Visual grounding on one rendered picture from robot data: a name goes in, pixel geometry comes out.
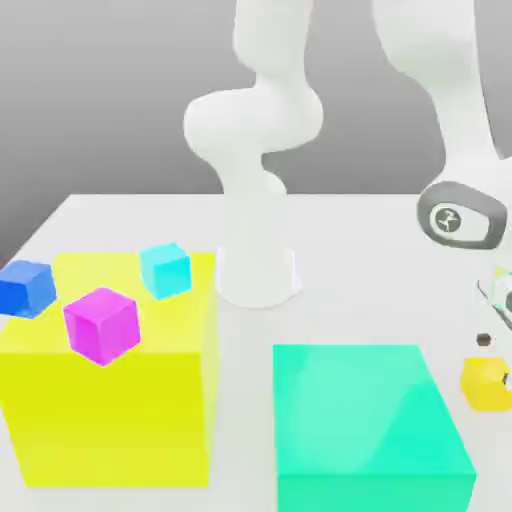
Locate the large teal box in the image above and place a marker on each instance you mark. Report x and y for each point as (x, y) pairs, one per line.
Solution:
(360, 420)

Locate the large yellow box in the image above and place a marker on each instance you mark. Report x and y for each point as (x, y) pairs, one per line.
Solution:
(108, 420)

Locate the small yellow cube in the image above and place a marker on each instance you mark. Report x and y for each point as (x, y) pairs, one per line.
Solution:
(480, 384)

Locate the small magenta cube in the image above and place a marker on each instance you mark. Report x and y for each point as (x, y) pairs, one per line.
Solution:
(102, 326)

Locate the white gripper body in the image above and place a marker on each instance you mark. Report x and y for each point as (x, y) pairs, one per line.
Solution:
(508, 380)

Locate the small cyan cube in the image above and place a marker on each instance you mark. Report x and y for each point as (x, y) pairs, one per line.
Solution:
(166, 272)

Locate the small blue cube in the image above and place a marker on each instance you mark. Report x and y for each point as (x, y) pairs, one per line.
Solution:
(28, 288)

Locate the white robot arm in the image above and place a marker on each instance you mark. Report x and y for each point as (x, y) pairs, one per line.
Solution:
(256, 128)

